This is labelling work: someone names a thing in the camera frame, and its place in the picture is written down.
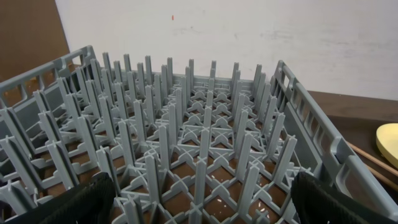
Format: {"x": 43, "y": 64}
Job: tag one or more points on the grey plastic dish rack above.
{"x": 179, "y": 148}

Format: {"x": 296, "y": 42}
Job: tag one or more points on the lower wooden chopstick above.
{"x": 384, "y": 179}

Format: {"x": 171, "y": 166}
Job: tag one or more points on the yellow round plate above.
{"x": 386, "y": 141}

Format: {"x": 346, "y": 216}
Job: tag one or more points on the wooden chopstick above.
{"x": 384, "y": 179}
{"x": 373, "y": 159}

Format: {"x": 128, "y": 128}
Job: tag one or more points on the brown cardboard panel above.
{"x": 31, "y": 35}

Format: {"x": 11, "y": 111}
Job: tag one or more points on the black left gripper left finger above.
{"x": 86, "y": 203}

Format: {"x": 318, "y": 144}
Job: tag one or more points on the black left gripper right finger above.
{"x": 317, "y": 202}

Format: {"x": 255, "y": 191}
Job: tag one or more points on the upper wooden chopstick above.
{"x": 373, "y": 159}

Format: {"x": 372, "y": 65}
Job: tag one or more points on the brown serving tray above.
{"x": 362, "y": 134}

